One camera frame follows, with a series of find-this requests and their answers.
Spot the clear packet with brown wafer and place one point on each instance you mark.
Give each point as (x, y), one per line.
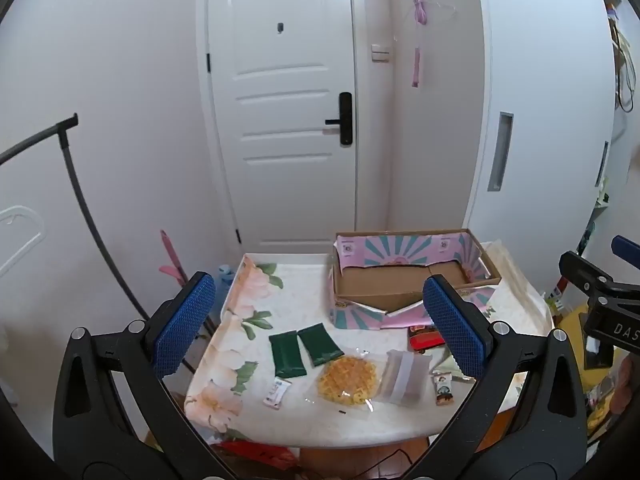
(404, 377)

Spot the white wardrobe cabinet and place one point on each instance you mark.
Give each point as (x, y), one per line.
(550, 85)

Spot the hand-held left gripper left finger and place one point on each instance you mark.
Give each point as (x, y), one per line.
(185, 325)

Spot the white light switch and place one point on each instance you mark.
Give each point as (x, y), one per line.
(381, 53)

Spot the dark green snack packet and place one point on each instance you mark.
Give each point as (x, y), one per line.
(287, 355)
(319, 345)

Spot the small white snack packet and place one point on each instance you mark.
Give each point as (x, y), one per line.
(276, 392)

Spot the white door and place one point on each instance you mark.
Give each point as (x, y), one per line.
(280, 85)

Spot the small green brown sachet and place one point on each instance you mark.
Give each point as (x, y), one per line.
(443, 389)

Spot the clear bag of yellow snacks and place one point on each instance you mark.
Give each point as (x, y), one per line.
(347, 380)

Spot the floral tablecloth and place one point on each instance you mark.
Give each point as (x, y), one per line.
(300, 300)

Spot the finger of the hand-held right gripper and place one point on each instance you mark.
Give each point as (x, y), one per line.
(585, 272)
(627, 247)

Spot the red bag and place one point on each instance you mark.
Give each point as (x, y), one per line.
(260, 455)

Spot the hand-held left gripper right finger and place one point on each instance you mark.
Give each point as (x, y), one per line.
(455, 330)

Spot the red black snack packet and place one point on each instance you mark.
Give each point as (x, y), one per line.
(424, 341)

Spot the pink striped cardboard box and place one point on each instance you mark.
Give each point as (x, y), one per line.
(385, 280)

